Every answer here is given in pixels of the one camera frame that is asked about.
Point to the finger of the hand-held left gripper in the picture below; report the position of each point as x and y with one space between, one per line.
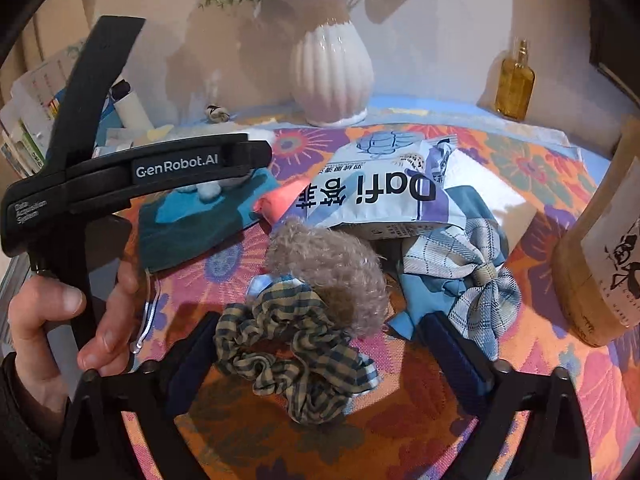
250 156

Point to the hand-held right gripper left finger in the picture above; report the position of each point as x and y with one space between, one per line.
195 360

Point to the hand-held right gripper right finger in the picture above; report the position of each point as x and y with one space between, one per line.
455 355

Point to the pink packet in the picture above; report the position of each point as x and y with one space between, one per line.
277 202

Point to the blue plaid bow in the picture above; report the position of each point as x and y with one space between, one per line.
475 285

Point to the teal cloth face mask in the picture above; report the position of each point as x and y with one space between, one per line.
190 230

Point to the green plaid scrunchie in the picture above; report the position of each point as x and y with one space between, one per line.
295 355

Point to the grey brown furry scrunchie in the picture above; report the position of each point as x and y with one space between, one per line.
330 265

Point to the person's left forearm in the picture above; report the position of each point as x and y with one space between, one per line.
20 410

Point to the person's left hand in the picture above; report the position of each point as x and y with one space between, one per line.
120 320

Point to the white paper sachet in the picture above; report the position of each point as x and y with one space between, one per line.
130 137

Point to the small striped trinket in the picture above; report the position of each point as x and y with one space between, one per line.
217 113

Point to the white desk lamp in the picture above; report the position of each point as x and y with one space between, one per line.
132 110

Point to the floral orange tablecloth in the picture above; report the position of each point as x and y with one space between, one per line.
525 410

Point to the row of books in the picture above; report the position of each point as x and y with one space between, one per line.
30 90

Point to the white ribbed vase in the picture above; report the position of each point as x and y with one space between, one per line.
332 75

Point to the round wooden container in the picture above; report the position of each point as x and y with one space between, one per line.
585 260

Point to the white cardboard box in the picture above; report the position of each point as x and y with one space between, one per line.
492 180

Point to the light blue table mat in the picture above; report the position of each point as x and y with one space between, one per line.
450 105

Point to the yellow glass bottle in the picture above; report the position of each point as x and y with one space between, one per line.
515 85

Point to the dark wooden frame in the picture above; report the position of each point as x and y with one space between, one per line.
612 35

